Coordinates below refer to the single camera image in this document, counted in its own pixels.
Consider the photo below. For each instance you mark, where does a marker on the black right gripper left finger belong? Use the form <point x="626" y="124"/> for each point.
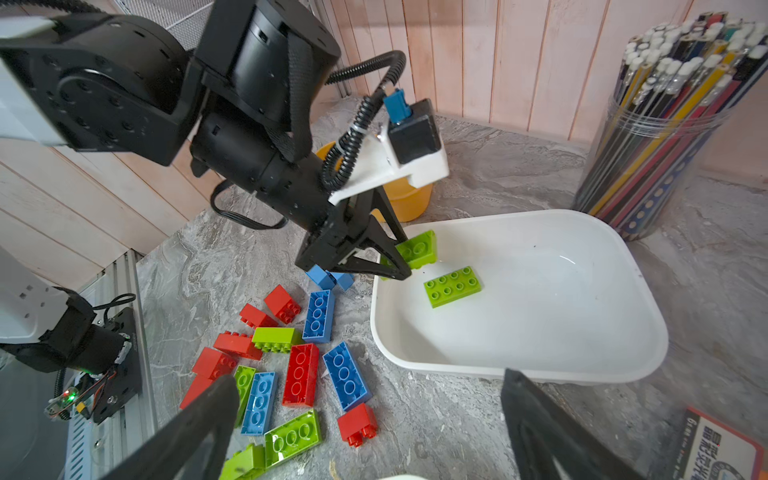
<point x="191" y="446"/>

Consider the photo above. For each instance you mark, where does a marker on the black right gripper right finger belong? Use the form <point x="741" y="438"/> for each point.
<point x="547" y="443"/>

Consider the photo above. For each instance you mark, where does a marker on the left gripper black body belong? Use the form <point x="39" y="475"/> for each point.
<point x="237" y="147"/>

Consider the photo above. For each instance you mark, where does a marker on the blue lego brick pair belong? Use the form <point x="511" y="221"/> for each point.
<point x="327" y="280"/>

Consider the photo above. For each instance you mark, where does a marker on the green lego brick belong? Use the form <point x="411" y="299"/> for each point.
<point x="292" y="438"/>
<point x="420" y="250"/>
<point x="276" y="339"/>
<point x="248" y="464"/>
<point x="452" y="286"/>
<point x="243" y="378"/>

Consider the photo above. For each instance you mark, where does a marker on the red lego brick bottom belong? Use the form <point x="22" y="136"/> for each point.
<point x="209" y="366"/>

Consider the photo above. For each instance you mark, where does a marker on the red lego brick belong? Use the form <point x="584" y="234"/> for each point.
<point x="209" y="366"/>
<point x="282" y="305"/>
<point x="255" y="318"/>
<point x="301" y="376"/>
<point x="237" y="344"/>

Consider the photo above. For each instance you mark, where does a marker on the red lego brick top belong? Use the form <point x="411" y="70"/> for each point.
<point x="282" y="305"/>

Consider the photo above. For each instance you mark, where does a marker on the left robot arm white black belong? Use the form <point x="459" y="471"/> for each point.
<point x="241" y="98"/>

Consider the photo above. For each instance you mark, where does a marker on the yellow plastic bin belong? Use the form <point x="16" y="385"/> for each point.
<point x="408" y="186"/>

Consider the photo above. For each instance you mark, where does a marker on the green lego brick bottom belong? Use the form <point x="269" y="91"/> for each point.
<point x="248" y="464"/>

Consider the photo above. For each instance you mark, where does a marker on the blue lego brick lower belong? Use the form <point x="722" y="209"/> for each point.
<point x="257" y="416"/>

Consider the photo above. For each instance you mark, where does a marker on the blue lego brick centre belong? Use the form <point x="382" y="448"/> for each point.
<point x="319" y="320"/>

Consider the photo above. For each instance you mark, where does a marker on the blue lego brick right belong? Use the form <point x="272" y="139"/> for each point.
<point x="346" y="378"/>

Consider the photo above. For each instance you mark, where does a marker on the white plastic bin far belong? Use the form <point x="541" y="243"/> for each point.
<point x="563" y="301"/>

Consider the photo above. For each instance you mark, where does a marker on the small red lego right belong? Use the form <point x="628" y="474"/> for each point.
<point x="357" y="425"/>

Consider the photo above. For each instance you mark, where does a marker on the highlighter pen pack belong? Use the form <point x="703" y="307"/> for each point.
<point x="709" y="449"/>

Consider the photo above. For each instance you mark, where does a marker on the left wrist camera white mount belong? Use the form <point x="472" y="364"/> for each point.
<point x="408" y="146"/>

